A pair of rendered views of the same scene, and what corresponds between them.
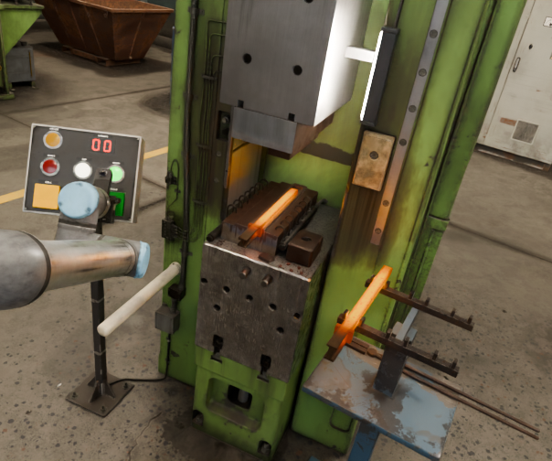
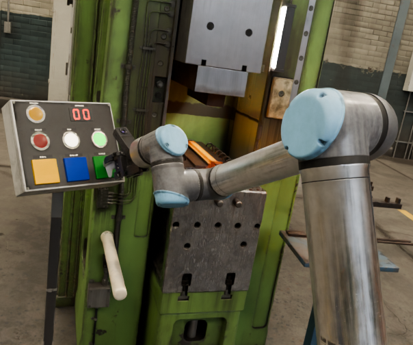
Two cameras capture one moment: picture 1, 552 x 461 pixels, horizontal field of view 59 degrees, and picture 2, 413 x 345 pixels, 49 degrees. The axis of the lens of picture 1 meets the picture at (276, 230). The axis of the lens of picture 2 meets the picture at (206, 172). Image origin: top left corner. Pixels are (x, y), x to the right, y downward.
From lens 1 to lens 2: 119 cm
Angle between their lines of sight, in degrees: 37
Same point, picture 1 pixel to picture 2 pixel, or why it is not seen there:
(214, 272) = (186, 212)
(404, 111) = (296, 60)
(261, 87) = (221, 47)
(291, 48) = (245, 17)
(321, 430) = (245, 336)
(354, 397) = not seen: hidden behind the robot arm
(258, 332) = (224, 254)
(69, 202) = (173, 142)
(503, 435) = not seen: hidden behind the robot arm
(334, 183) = (207, 134)
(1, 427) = not seen: outside the picture
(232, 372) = (198, 304)
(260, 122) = (219, 75)
